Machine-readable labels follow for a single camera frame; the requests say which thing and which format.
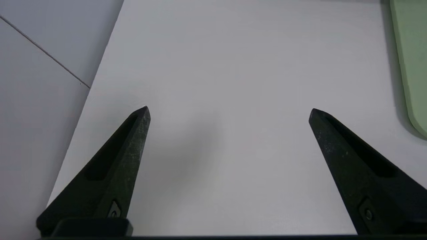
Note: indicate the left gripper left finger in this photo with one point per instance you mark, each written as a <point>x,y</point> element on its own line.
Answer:
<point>106,180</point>

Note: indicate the green plastic tray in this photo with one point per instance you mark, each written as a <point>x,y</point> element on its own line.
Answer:
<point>413,60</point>

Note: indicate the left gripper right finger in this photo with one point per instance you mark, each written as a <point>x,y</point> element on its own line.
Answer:
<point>367,180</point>

